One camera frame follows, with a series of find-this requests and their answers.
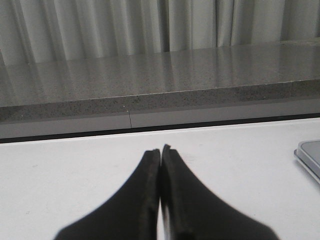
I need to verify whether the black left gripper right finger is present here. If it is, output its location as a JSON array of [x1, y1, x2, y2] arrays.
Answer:
[[160, 145, 278, 240]]

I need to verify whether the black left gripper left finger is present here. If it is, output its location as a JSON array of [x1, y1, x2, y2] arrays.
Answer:
[[56, 149, 160, 240]]

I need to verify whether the silver digital kitchen scale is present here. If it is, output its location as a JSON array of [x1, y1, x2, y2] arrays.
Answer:
[[294, 139, 320, 184]]

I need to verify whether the grey stone counter ledge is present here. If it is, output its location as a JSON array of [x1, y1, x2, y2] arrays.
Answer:
[[0, 38, 320, 123]]

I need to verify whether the grey pleated curtain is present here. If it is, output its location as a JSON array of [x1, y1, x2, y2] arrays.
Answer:
[[0, 0, 320, 66]]

